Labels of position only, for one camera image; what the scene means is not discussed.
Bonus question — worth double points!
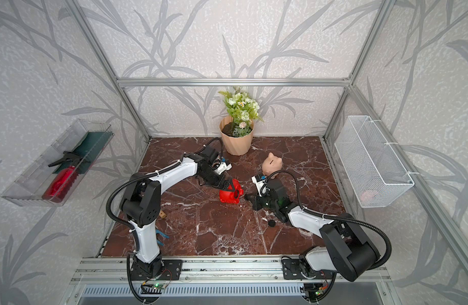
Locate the red piggy bank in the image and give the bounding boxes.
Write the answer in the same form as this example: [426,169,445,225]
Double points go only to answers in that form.
[219,179,244,205]

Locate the beige piggy bank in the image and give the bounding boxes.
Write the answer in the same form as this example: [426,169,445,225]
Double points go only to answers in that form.
[261,152,283,177]

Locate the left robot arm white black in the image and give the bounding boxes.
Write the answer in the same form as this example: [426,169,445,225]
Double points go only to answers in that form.
[106,146,235,274]

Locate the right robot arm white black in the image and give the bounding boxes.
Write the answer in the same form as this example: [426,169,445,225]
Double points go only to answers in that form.
[245,175,392,282]

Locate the beige flower pot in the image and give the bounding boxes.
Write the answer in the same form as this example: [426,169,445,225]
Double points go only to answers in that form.
[220,116,254,156]

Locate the green white artificial plant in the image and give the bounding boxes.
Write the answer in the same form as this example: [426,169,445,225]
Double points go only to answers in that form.
[219,87,262,138]

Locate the blue garden rake tool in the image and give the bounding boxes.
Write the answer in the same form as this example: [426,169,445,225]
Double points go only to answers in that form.
[156,229,170,246]

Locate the pink object in basket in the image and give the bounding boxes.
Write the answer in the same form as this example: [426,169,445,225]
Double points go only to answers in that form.
[360,190,378,204]

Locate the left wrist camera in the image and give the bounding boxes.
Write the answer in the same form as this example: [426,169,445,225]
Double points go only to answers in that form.
[215,159,232,175]

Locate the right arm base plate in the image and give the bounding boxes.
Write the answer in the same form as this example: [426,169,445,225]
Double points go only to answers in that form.
[281,255,335,280]

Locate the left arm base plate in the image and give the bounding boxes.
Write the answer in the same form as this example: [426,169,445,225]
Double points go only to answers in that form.
[130,259,183,281]

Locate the white wire basket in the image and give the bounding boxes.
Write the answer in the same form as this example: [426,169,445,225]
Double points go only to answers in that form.
[335,116,415,208]

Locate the clear plastic wall tray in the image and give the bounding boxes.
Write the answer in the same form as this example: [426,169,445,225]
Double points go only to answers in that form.
[1,119,114,207]

